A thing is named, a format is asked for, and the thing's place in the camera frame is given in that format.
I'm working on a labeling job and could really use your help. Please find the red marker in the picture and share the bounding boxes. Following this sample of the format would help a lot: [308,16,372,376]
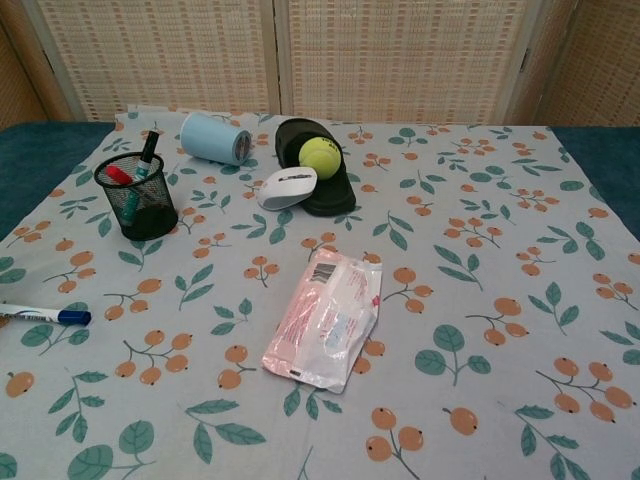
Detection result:
[104,164,134,186]

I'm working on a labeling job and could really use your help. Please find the floral printed tablecloth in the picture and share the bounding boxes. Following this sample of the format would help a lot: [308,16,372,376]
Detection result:
[0,104,640,480]

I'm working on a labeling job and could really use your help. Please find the white computer mouse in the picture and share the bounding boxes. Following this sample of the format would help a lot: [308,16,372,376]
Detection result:
[256,166,319,212]

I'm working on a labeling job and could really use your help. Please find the blue capped white marker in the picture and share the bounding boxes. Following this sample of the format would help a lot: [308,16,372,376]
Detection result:
[0,303,93,328]

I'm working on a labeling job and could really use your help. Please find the woven bamboo folding screen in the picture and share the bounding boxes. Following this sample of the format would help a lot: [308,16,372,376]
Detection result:
[0,0,640,127]

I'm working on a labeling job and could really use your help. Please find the black mesh pen holder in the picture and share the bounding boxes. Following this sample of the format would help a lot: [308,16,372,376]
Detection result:
[93,151,180,242]

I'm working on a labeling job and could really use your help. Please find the light blue tape roll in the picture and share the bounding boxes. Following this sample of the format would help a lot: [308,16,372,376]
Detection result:
[179,111,253,167]

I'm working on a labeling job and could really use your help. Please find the pink white plastic package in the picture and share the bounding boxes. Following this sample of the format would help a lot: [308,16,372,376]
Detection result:
[261,246,384,395]

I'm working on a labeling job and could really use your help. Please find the black slipper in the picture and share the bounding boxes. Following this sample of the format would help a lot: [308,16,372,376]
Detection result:
[274,117,357,217]

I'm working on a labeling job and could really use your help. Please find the yellow tennis ball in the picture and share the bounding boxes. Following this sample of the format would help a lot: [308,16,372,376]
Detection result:
[298,136,343,181]

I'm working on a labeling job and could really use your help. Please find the green black marker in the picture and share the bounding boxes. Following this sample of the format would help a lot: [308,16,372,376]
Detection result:
[119,129,162,224]

